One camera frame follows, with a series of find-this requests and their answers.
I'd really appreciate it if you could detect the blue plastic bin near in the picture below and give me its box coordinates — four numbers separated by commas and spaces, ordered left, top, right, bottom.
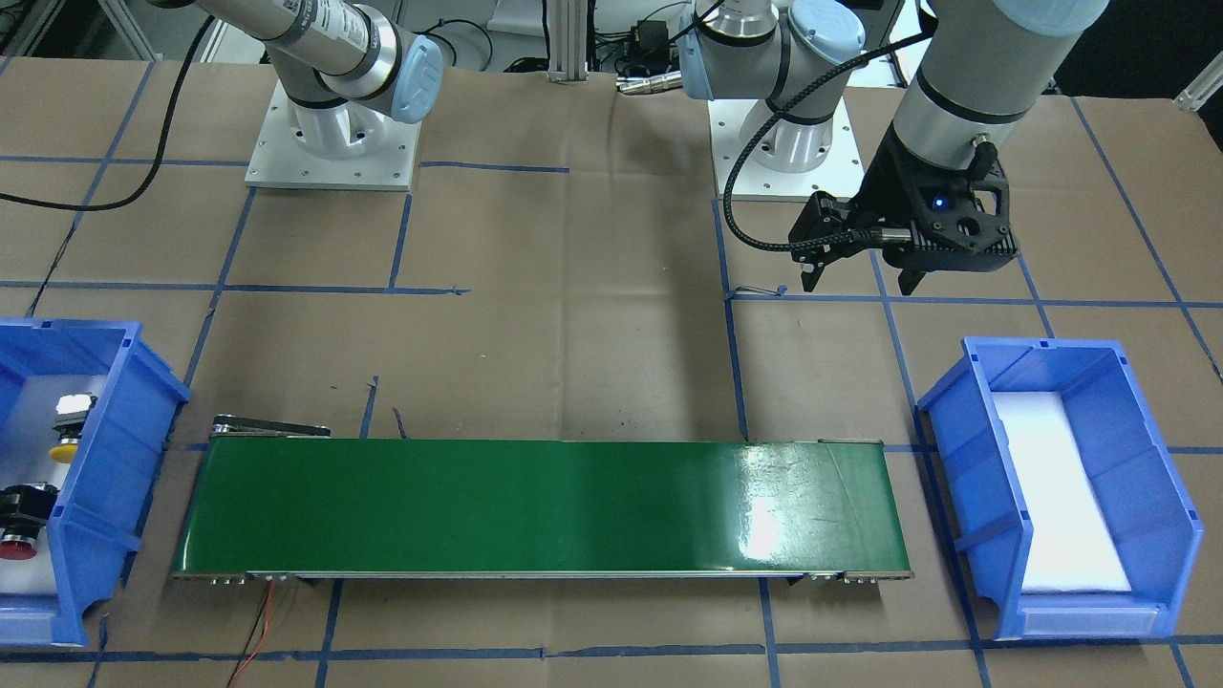
918, 336, 1203, 642

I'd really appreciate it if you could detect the blue plastic bin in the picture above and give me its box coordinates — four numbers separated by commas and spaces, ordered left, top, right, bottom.
918, 336, 1203, 642
1, 318, 190, 646

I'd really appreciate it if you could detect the aluminium frame post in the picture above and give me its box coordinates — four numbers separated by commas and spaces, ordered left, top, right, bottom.
542, 1, 594, 83

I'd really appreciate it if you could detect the yellow push button switch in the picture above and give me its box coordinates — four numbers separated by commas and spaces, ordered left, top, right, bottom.
48, 393, 97, 464

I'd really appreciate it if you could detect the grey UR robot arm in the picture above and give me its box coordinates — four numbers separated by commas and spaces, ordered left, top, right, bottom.
197, 1, 444, 163

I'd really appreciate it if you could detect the blue plastic bin far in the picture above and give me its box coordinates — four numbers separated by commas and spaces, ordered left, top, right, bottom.
1, 318, 190, 646

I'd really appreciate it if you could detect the red push button switch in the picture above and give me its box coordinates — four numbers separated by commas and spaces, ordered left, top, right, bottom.
1, 483, 57, 561

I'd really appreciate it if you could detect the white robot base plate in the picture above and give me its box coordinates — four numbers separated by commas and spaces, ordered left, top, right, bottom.
245, 83, 422, 192

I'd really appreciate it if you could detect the second grey robot arm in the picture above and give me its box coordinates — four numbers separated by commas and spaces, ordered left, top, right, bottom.
676, 1, 1106, 295

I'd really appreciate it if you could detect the green conveyor belt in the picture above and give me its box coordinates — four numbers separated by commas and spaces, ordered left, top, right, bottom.
172, 434, 912, 582

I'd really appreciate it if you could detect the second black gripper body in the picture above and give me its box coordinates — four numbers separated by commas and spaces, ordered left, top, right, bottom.
848, 127, 1020, 273

